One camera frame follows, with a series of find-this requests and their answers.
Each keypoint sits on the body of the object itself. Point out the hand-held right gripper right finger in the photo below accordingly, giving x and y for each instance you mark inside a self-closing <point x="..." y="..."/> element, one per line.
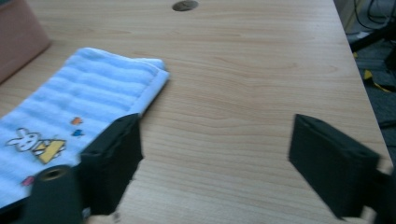
<point x="330" y="168"/>

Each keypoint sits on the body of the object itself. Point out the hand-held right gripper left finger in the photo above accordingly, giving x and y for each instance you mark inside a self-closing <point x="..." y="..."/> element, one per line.
<point x="109" y="165"/>

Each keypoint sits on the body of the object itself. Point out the light blue striped towel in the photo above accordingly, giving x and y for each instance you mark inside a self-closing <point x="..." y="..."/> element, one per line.
<point x="84" y="102"/>

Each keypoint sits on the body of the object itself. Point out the yellow floor tape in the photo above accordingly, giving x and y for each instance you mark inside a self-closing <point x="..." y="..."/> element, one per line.
<point x="372" y="79"/>

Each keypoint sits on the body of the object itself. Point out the black stand leg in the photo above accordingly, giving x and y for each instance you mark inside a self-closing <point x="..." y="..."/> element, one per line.
<point x="375" y="37"/>

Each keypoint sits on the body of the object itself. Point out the brown box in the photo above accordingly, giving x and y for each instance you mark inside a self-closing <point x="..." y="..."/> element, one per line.
<point x="17" y="37"/>

